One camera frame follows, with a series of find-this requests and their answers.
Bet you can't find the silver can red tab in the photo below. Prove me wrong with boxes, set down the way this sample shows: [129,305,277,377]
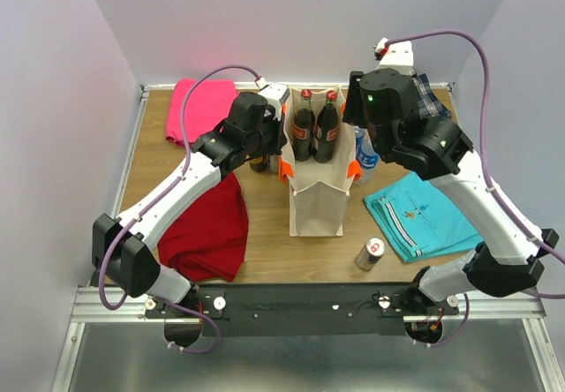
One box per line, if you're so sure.
[268,155,281,174]

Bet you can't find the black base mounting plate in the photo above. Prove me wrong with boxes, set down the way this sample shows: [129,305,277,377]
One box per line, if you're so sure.
[145,282,460,338]

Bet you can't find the clear water bottle blue label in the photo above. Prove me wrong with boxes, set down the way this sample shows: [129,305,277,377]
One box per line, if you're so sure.
[353,126,380,185]

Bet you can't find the pink folded cloth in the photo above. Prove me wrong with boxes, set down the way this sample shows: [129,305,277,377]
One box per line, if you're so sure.
[165,79,237,147]

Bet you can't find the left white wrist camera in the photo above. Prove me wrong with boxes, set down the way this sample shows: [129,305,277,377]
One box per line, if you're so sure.
[255,77,290,121]

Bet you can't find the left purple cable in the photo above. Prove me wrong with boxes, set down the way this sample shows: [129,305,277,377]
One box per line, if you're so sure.
[97,64,264,310]

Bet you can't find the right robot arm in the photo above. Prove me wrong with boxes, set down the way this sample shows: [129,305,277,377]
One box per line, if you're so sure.
[343,68,559,314]

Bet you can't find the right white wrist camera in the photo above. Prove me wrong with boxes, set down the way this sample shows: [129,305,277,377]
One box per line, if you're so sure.
[373,38,414,76]

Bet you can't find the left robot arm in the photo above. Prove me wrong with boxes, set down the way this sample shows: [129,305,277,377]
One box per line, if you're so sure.
[92,83,290,317]

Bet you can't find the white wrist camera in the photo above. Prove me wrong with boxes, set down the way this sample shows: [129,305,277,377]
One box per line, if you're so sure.
[373,38,414,76]
[255,77,290,121]

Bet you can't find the beige canvas tote bag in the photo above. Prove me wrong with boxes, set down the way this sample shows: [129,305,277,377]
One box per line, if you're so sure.
[278,87,361,237]

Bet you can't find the silver can front table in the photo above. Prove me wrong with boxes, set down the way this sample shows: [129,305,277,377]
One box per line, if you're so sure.
[355,237,386,271]

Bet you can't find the black can beside bag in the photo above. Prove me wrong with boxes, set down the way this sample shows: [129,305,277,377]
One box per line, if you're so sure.
[249,155,268,172]

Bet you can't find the cola glass bottle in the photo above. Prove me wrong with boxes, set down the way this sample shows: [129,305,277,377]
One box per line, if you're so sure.
[292,89,315,162]

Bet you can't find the aluminium frame rail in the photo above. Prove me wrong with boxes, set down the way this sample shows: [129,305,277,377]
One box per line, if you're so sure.
[70,282,548,322]

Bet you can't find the red folded cloth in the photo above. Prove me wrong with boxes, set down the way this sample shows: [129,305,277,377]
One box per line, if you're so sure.
[157,174,249,282]

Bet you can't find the plaid navy white shirt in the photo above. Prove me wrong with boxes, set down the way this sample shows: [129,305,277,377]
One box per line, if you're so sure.
[411,70,452,118]

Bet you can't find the teal folded shorts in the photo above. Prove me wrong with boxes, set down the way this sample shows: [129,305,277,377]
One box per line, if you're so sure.
[364,172,482,263]

